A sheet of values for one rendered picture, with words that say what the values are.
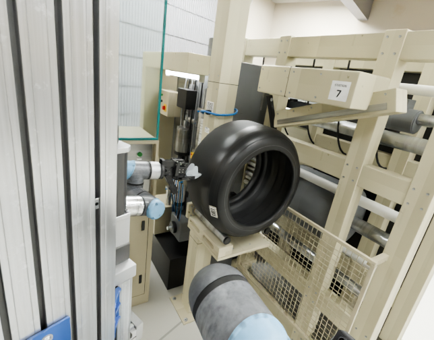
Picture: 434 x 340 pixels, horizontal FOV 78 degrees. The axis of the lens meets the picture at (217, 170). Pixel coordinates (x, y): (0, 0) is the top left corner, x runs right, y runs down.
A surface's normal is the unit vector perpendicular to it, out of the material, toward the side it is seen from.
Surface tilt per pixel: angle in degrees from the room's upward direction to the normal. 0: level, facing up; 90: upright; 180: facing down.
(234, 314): 25
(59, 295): 90
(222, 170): 72
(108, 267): 90
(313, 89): 90
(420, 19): 90
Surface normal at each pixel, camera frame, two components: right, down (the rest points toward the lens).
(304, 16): -0.62, 0.18
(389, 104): -0.84, 0.07
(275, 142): 0.55, 0.17
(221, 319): -0.54, -0.64
